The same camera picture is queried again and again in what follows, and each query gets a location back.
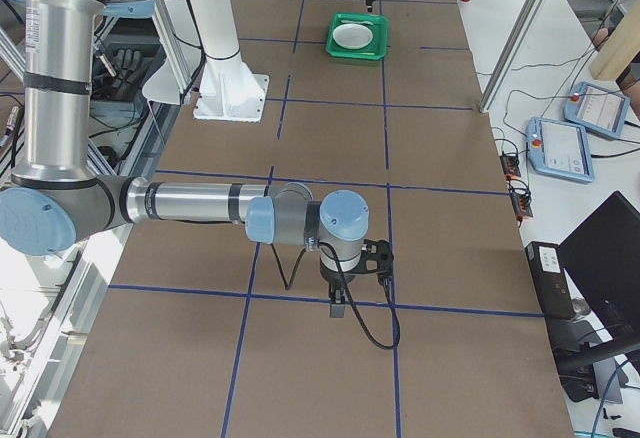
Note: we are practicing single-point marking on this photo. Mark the white paper sheet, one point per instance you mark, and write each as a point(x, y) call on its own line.
point(162, 87)

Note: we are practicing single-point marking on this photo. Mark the green plastic tray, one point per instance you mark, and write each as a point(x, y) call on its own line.
point(375, 51)

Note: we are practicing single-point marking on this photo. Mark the blue teach pendant near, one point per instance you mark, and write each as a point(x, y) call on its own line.
point(559, 149)

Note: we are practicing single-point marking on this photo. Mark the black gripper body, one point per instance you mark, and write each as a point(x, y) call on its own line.
point(331, 277)

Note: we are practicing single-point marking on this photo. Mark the aluminium frame post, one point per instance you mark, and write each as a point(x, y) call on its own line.
point(515, 40)

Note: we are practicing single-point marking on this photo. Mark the black box device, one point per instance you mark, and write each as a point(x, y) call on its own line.
point(549, 280)

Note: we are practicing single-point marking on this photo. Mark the blue teach pendant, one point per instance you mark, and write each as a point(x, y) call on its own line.
point(559, 149)
point(598, 110)

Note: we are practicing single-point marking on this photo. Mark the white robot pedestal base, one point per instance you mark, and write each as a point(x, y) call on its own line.
point(229, 90)

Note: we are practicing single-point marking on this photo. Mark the black laptop monitor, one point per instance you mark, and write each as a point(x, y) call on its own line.
point(601, 257)

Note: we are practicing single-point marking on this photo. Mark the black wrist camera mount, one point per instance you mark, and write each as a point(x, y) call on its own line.
point(379, 258)

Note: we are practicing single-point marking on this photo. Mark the pale green plastic fork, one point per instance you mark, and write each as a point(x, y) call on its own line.
point(361, 23)

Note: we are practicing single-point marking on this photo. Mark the white round plate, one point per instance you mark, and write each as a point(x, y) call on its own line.
point(352, 36)

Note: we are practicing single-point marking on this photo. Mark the blue teach pendant far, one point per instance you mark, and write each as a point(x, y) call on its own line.
point(598, 110)

